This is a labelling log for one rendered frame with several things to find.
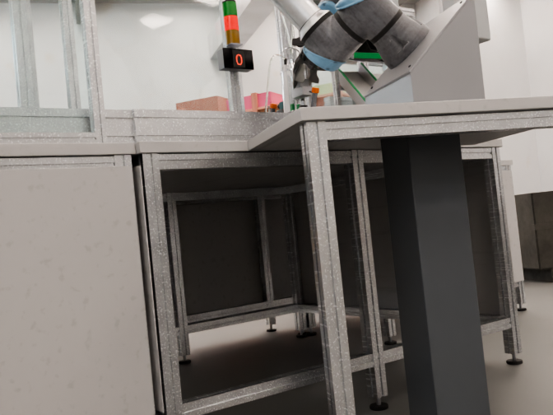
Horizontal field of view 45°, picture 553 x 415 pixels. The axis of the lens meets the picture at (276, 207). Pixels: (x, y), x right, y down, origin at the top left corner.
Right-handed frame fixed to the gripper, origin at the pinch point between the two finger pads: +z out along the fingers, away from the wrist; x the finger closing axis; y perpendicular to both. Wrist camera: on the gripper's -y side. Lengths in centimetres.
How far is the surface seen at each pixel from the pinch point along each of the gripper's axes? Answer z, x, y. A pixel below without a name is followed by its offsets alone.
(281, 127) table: -16, -52, 60
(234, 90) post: 8.5, -18.8, -10.5
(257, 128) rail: 2.9, -32.9, 26.5
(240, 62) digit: -1.1, -18.4, -12.2
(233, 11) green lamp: -15.0, -19.2, -24.1
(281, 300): 164, 84, -51
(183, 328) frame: 142, 0, -24
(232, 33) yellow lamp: -8.8, -20.3, -19.3
